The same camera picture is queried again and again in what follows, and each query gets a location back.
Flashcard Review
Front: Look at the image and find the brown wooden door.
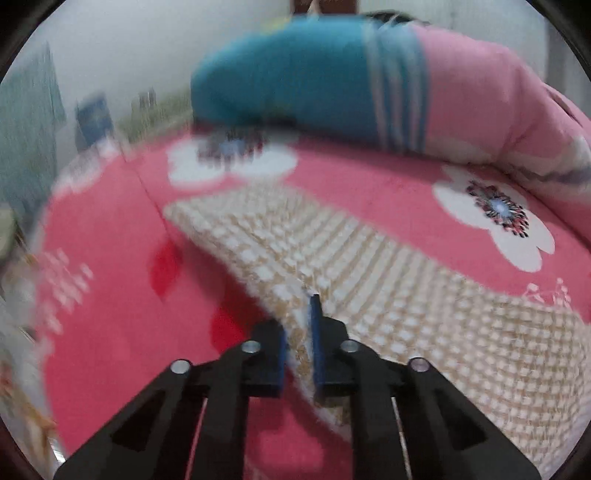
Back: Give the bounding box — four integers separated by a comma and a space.
290, 0, 358, 15

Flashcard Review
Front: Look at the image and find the pink and blue quilt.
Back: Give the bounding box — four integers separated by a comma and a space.
190, 16, 590, 202

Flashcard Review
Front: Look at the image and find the pink floral bed blanket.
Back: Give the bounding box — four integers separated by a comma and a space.
37, 136, 590, 479

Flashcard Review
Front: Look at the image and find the beige white checked knit coat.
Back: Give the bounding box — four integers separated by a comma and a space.
164, 184, 590, 478

